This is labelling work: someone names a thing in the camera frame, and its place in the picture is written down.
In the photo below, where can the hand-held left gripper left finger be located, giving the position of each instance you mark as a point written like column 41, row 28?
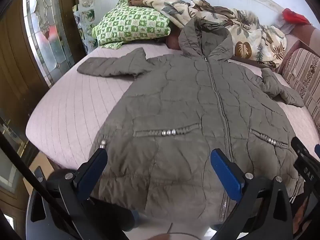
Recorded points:
column 91, row 172

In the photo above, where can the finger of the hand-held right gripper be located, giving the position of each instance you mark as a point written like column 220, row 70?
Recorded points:
column 303, row 158

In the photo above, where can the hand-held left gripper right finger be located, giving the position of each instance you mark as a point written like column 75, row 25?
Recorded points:
column 226, row 173

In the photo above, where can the olive quilted hooded jacket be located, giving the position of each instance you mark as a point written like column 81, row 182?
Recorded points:
column 187, row 105

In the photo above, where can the long thin pole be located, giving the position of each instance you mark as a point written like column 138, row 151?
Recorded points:
column 25, row 170

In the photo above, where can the bed with pink quilted sheet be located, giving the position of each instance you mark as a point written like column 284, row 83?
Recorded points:
column 75, row 100

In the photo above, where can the striped floral cushion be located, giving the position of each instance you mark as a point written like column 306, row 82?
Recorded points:
column 305, row 75

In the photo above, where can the grey cloth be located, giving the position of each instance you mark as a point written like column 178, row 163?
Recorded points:
column 285, row 26

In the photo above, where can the leaf print fleece blanket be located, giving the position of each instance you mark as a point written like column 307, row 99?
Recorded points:
column 252, row 35

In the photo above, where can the dusky pink pillow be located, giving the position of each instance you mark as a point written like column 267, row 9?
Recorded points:
column 173, row 41

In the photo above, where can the red cloth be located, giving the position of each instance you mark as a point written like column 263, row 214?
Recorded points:
column 295, row 16

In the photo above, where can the stained glass door panel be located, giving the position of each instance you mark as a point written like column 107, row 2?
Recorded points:
column 47, row 35

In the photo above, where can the blue floral pillow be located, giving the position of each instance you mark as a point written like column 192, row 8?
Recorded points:
column 86, row 22

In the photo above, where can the green checked pillow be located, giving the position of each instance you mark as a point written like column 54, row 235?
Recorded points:
column 130, row 25

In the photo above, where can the mauve padded bed frame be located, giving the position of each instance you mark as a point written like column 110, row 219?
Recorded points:
column 302, row 38

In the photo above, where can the wooden door frame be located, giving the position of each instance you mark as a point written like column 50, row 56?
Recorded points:
column 17, row 67

